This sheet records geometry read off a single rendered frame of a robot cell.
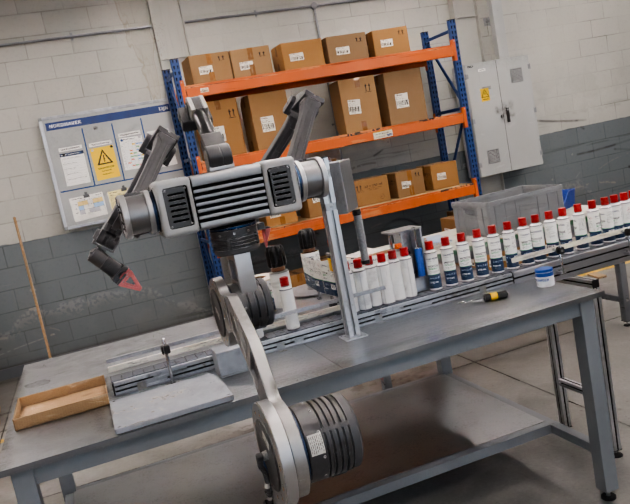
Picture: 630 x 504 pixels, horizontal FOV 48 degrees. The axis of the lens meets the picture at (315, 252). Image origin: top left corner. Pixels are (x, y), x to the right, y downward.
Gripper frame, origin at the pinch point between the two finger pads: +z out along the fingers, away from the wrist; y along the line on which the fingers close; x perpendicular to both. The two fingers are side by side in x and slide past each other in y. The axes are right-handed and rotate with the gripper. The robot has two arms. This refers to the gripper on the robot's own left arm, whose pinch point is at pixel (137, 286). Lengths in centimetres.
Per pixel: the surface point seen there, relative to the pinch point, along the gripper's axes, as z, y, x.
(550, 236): 124, -6, -121
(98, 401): 11.4, -14.6, 37.5
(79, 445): 9, -46, 45
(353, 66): 78, 349, -268
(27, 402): -3, 11, 56
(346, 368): 62, -49, -20
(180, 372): 29.7, -7.5, 15.0
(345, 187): 33, -21, -72
